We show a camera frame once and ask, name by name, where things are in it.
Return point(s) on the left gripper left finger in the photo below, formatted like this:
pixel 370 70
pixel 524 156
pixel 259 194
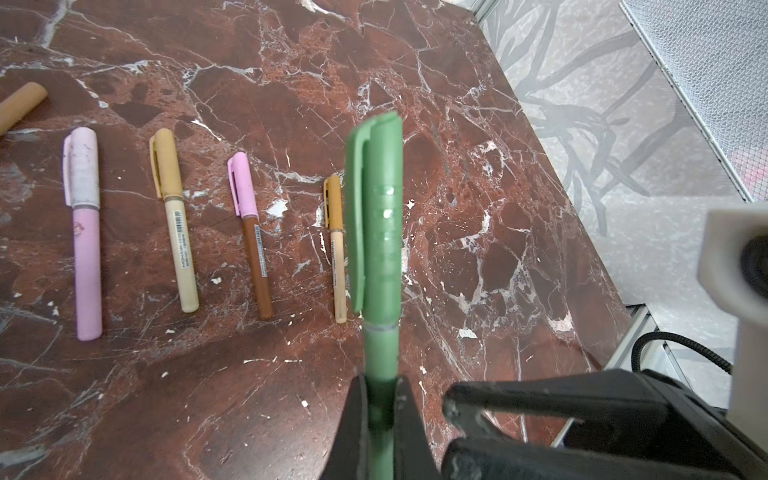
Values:
pixel 348 456

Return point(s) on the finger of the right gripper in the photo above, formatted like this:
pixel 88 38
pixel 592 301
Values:
pixel 478 458
pixel 540 402

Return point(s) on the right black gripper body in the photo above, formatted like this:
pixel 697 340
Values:
pixel 689 432

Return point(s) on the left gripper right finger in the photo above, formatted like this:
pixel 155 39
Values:
pixel 413 458

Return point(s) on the orange brown pen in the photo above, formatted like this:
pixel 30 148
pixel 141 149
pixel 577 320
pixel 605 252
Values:
pixel 338 267

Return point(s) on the light green pen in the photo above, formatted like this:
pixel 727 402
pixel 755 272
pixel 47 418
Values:
pixel 257 262

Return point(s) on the ochre pen cap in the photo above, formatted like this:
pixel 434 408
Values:
pixel 333 210

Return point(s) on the green pen cap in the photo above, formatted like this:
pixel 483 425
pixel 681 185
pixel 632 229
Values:
pixel 373 195

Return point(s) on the tan pen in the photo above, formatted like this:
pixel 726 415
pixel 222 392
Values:
pixel 182 255

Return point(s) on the tan pen cap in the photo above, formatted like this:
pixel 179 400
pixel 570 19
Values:
pixel 164 164

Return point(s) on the pink pen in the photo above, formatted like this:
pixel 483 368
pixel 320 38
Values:
pixel 87 268

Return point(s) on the dark green pen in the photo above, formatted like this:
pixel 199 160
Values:
pixel 381 352

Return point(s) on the magenta pink pen cap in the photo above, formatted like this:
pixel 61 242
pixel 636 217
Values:
pixel 241 186

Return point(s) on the light pink pen cap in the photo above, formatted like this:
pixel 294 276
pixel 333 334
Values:
pixel 80 169

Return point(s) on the pink item in basket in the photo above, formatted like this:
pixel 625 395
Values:
pixel 751 163

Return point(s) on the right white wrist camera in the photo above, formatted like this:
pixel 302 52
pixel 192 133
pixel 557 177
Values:
pixel 732 269

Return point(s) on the white wire mesh basket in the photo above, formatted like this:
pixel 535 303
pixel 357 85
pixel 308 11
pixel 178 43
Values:
pixel 714 55

